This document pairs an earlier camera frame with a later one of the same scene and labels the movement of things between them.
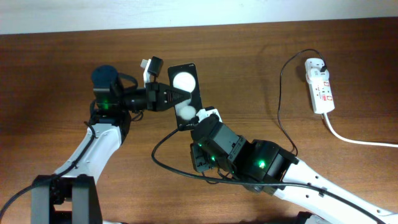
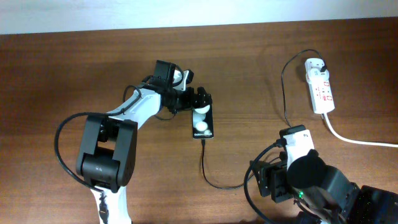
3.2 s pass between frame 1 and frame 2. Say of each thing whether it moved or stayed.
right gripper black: moved
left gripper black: moved
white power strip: stayed
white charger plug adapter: stayed
